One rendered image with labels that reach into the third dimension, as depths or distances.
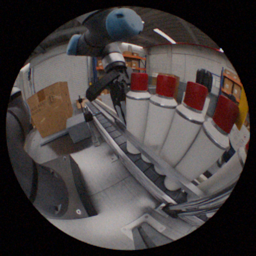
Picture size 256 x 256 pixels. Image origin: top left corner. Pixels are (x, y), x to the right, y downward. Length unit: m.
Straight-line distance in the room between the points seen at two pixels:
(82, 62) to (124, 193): 4.41
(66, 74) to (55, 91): 3.88
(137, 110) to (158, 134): 0.06
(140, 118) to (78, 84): 4.15
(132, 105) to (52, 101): 0.42
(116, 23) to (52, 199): 0.31
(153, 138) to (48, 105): 0.49
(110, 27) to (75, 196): 0.33
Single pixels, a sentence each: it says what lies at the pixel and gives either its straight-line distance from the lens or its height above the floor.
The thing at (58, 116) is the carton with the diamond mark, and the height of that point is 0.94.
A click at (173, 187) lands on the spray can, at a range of 0.19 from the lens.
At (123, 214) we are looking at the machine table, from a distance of 0.25.
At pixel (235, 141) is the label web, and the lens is 0.36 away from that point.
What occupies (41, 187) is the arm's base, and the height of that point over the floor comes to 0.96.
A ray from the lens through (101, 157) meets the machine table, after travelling 0.31.
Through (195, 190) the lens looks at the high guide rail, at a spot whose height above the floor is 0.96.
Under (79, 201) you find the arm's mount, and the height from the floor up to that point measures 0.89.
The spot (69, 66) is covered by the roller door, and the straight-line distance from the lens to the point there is 4.37.
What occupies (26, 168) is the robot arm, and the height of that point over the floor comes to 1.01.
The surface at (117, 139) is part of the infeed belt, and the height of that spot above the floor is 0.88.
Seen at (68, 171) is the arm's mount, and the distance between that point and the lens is 0.25.
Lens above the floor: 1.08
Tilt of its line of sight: 36 degrees down
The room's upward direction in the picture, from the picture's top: straight up
